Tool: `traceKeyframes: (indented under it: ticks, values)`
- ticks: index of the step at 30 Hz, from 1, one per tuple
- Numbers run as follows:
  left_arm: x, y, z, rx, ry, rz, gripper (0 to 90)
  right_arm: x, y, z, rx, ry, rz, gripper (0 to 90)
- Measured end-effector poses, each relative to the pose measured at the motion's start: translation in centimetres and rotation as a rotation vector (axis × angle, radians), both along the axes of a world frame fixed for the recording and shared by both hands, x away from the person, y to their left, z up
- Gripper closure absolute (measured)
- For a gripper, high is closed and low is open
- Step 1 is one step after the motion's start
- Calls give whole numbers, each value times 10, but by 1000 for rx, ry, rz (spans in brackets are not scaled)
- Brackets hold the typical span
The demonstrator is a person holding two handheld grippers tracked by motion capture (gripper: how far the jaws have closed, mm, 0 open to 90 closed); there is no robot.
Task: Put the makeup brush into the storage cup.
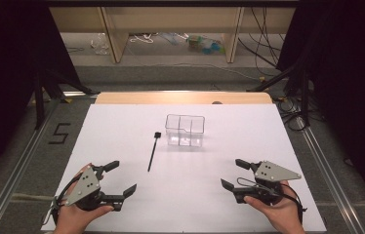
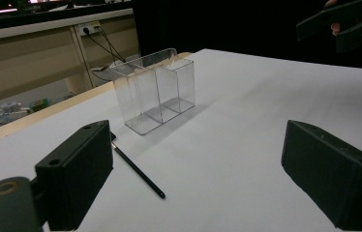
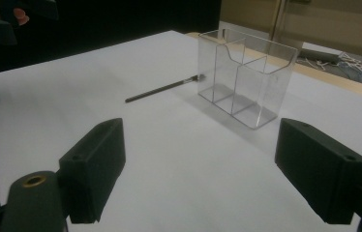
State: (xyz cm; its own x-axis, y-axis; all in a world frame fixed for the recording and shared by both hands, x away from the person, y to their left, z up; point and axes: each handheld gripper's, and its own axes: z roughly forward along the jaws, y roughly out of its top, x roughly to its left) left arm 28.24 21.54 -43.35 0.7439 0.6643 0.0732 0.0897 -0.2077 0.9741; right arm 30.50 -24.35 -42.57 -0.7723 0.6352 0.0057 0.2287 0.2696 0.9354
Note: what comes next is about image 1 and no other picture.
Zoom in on person's right hand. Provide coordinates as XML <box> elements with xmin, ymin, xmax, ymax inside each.
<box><xmin>243</xmin><ymin>180</ymin><xmax>305</xmax><ymax>234</ymax></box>

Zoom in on wooden table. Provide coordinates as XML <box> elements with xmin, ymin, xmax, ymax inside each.
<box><xmin>94</xmin><ymin>91</ymin><xmax>273</xmax><ymax>105</ymax></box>

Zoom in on clear plastic bag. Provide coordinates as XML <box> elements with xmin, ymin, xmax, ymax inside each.
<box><xmin>89</xmin><ymin>32</ymin><xmax>111</xmax><ymax>56</ymax></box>

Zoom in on clear plastic organizer box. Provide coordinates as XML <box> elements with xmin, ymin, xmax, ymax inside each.
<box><xmin>164</xmin><ymin>113</ymin><xmax>206</xmax><ymax>148</ymax></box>

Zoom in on black curtain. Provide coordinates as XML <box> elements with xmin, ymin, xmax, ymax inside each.
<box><xmin>0</xmin><ymin>0</ymin><xmax>82</xmax><ymax>193</ymax></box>
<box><xmin>276</xmin><ymin>0</ymin><xmax>365</xmax><ymax>211</ymax></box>

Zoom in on bag of colourful bottles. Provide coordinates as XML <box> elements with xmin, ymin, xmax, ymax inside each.
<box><xmin>185</xmin><ymin>33</ymin><xmax>226</xmax><ymax>56</ymax></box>

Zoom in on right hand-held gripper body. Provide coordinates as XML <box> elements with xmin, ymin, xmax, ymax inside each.
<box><xmin>232</xmin><ymin>160</ymin><xmax>303</xmax><ymax>207</ymax></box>

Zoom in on person's left hand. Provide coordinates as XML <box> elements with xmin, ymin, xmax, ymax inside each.
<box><xmin>54</xmin><ymin>162</ymin><xmax>115</xmax><ymax>234</ymax></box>

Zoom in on white floor cable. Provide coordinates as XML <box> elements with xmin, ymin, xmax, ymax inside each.
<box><xmin>126</xmin><ymin>60</ymin><xmax>264</xmax><ymax>83</ymax></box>

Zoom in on hanging black cables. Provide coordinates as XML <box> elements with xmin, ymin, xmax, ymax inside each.
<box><xmin>237</xmin><ymin>6</ymin><xmax>286</xmax><ymax>70</ymax></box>

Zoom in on black metal stand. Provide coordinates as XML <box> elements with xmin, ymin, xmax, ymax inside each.
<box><xmin>246</xmin><ymin>61</ymin><xmax>312</xmax><ymax>129</ymax></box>
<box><xmin>32</xmin><ymin>68</ymin><xmax>99</xmax><ymax>131</ymax></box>

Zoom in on white table cover sheet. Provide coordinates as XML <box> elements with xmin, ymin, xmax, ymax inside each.
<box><xmin>40</xmin><ymin>102</ymin><xmax>328</xmax><ymax>233</ymax></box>

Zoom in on white rope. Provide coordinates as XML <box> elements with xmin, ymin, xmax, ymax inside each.
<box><xmin>128</xmin><ymin>32</ymin><xmax>159</xmax><ymax>44</ymax></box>

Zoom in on black floor cable bundle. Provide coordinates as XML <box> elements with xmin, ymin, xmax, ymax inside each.
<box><xmin>271</xmin><ymin>95</ymin><xmax>309</xmax><ymax>132</ymax></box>

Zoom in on beige wooden shelf unit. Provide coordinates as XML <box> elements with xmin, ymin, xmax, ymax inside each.
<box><xmin>49</xmin><ymin>6</ymin><xmax>298</xmax><ymax>64</ymax></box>

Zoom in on thin black brush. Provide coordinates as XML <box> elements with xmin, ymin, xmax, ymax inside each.
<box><xmin>146</xmin><ymin>131</ymin><xmax>162</xmax><ymax>173</ymax></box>

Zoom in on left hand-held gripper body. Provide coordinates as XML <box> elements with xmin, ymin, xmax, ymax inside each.
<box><xmin>64</xmin><ymin>164</ymin><xmax>126</xmax><ymax>213</ymax></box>

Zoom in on aluminium floor rail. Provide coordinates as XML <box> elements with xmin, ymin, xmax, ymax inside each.
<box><xmin>0</xmin><ymin>97</ymin><xmax>61</xmax><ymax>234</ymax></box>
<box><xmin>296</xmin><ymin>116</ymin><xmax>365</xmax><ymax>234</ymax></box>

